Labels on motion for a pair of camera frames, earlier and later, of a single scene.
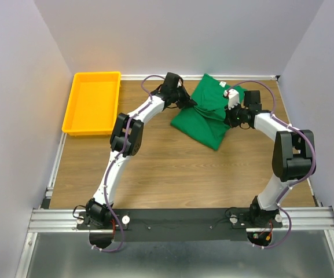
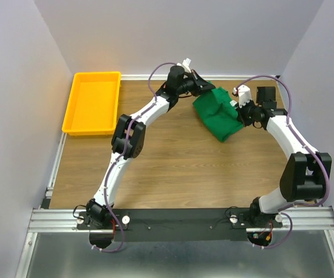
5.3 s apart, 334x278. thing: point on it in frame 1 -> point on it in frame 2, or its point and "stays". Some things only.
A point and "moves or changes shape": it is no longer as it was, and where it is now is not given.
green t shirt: (204, 121) moves or changes shape
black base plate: (230, 224) stays
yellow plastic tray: (94, 104) stays
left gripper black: (186, 102) -> (199, 84)
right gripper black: (228, 112) -> (240, 112)
